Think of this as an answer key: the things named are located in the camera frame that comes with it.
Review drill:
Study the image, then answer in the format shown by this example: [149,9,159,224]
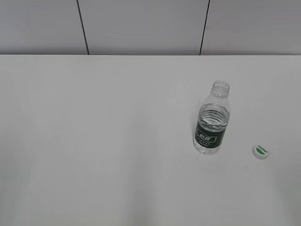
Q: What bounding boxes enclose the white green bottle cap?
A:
[252,145,269,160]

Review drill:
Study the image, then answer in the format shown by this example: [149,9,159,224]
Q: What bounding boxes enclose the clear water bottle green label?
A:
[193,81,230,154]

